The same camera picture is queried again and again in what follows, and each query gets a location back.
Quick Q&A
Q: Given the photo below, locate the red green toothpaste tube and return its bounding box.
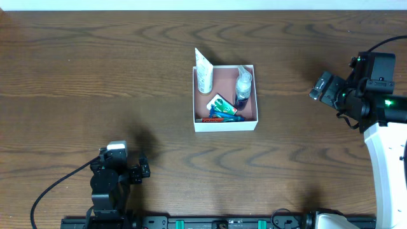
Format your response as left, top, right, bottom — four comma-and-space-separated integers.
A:
195, 116, 245, 123

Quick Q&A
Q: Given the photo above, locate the white cream tube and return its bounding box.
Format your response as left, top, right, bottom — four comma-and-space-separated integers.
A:
195, 48, 213, 94

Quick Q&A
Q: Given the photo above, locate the black mounting rail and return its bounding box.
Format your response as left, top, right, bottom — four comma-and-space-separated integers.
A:
60, 214, 378, 229

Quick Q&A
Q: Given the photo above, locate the green soap box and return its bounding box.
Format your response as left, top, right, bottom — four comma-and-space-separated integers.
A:
206, 94, 238, 115

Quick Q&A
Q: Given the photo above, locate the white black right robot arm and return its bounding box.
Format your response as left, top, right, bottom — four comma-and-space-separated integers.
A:
309, 72, 406, 228

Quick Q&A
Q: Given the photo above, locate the clear bottle with purple liquid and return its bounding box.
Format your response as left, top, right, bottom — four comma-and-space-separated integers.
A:
234, 66, 252, 111

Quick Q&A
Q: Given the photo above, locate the white box with pink interior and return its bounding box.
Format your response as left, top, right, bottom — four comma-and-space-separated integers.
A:
192, 65, 258, 132

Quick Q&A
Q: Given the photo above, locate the blue disposable razor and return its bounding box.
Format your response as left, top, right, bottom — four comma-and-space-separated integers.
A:
209, 105, 245, 122

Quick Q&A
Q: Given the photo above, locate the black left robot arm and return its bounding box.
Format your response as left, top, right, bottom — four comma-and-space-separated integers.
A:
84, 148, 151, 228

